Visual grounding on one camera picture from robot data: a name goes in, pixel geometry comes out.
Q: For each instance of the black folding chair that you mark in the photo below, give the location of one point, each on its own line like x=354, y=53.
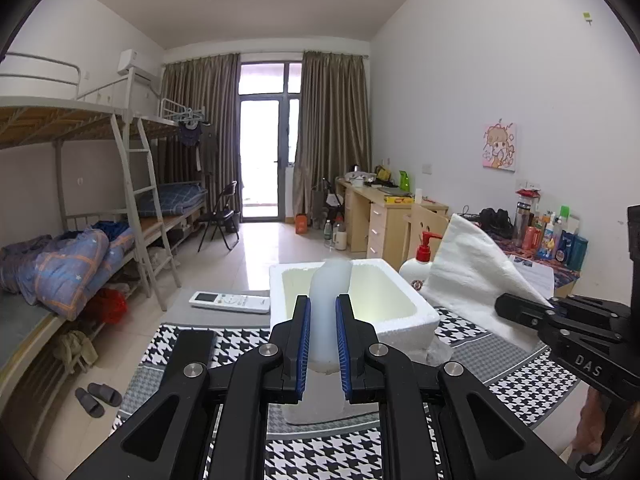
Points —
x=220, y=215

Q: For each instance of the dark grey slipper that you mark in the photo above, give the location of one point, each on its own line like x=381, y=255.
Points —
x=90, y=402
x=105, y=394

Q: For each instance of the dark hanging clothes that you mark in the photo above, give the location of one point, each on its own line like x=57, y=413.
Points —
x=205, y=147

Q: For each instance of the large white metal bunk bed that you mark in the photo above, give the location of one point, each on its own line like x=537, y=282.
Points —
x=60, y=120

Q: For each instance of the translucent soft tube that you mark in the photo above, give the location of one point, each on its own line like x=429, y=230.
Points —
x=327, y=310

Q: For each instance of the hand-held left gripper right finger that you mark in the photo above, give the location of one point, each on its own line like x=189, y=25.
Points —
x=342, y=345

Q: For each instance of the white jug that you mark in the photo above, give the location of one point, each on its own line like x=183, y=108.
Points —
x=340, y=240

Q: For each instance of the beige cloth bundle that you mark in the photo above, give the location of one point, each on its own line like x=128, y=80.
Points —
x=75, y=350

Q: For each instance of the pink cartoon wall poster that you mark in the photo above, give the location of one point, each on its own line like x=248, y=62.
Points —
x=499, y=146

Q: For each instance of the white towel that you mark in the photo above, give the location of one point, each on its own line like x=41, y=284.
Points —
x=465, y=270

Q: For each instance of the dark blue blanket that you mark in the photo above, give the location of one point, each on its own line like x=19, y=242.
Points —
x=20, y=265

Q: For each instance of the printed paper sheet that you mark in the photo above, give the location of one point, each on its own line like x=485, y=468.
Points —
x=537, y=272

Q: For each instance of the yellow bag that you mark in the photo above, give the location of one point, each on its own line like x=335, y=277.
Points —
x=383, y=173

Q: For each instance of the blue plaid quilt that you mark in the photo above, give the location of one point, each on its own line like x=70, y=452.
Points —
x=75, y=270

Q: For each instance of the row of toiletry bottles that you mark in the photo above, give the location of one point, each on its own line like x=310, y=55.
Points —
x=550, y=235

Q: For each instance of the desk with patterned cover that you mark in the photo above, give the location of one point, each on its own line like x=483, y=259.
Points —
x=565, y=272

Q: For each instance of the glass balcony door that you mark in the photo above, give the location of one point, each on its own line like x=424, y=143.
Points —
x=265, y=150

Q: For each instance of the houndstooth table cloth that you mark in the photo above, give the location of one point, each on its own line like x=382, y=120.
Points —
x=520, y=390

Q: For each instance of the white remote control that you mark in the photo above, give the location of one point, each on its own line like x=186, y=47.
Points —
x=225, y=301

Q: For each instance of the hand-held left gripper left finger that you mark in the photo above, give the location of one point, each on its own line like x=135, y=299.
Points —
x=300, y=345

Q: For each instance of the white foam box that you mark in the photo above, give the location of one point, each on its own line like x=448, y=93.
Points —
x=410, y=330

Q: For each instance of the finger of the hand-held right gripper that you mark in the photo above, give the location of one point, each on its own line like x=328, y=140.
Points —
x=595, y=308
x=525, y=310

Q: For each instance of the green wall hook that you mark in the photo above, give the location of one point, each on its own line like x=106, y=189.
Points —
x=587, y=16

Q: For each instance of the person's right hand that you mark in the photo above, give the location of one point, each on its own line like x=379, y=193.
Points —
x=591, y=420

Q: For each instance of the wooden chair with smiley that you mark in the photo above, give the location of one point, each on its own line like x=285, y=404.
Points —
x=422, y=225

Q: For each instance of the light wooden desk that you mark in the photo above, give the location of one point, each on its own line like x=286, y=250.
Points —
x=385, y=220

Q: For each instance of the orange floor bag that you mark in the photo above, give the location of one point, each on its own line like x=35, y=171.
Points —
x=301, y=224

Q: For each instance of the white bunk bed ladder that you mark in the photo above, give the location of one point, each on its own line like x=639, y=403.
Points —
x=142, y=195

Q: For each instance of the white lotion pump bottle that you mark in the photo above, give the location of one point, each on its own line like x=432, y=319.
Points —
x=412, y=275

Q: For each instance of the brown curtain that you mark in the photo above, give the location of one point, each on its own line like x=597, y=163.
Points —
x=335, y=125
x=215, y=110

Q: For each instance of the white air conditioner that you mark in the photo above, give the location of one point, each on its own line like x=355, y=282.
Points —
x=134, y=65

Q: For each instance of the blue checked bedding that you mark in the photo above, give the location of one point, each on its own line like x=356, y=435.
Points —
x=170, y=199

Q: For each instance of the small white metal bunk bed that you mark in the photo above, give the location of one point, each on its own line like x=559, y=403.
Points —
x=170, y=127

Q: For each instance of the black headphones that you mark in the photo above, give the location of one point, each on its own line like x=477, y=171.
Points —
x=495, y=219

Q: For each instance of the red bag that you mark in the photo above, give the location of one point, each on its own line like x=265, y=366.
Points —
x=107, y=306

